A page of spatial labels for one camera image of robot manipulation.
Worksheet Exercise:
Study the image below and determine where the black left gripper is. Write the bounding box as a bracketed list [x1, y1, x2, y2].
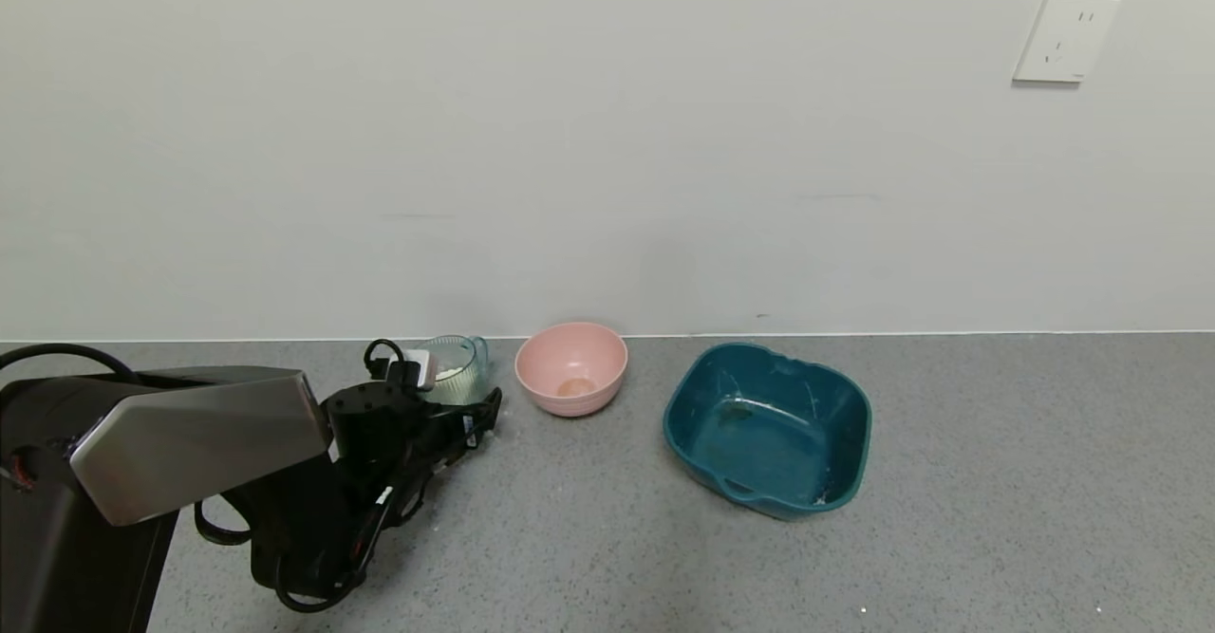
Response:
[416, 386, 503, 463]

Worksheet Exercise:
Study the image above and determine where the clear ribbed plastic cup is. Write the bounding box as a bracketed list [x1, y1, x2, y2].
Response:
[418, 334, 491, 406]

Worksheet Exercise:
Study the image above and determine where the pink plastic bowl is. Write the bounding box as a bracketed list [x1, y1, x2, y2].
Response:
[514, 321, 629, 418]

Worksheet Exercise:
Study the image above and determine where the teal plastic basin tray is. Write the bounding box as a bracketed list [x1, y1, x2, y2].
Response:
[663, 342, 873, 521]

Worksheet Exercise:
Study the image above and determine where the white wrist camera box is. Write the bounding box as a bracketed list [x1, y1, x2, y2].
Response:
[402, 349, 439, 392]

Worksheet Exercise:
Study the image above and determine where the black camera cable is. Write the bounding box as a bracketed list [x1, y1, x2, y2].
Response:
[273, 338, 502, 613]

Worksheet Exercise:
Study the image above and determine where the black red arm cable loop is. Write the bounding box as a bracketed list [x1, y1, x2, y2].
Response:
[195, 495, 255, 547]

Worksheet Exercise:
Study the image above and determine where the white wall power socket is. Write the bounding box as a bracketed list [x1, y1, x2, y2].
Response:
[1012, 0, 1121, 84]

